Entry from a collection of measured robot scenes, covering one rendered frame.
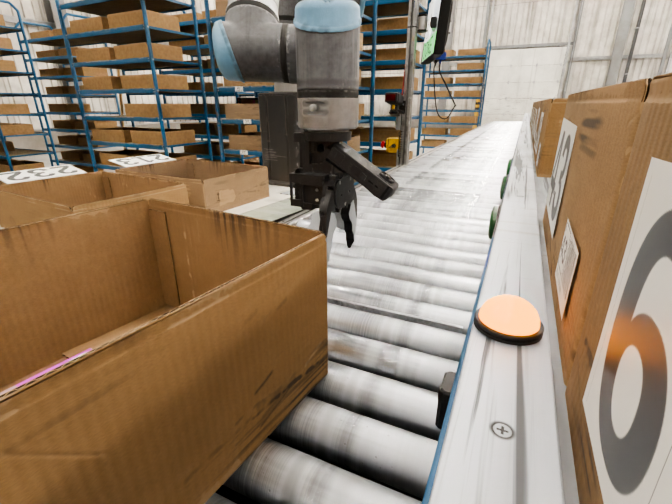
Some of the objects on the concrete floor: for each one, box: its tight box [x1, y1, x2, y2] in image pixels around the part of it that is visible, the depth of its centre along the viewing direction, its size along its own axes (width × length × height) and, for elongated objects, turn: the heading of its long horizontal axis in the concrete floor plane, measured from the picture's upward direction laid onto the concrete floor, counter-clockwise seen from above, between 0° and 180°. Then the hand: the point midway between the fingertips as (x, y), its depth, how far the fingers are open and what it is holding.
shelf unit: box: [55, 0, 213, 172], centre depth 318 cm, size 98×49×196 cm, turn 63°
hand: (340, 255), depth 64 cm, fingers open, 10 cm apart
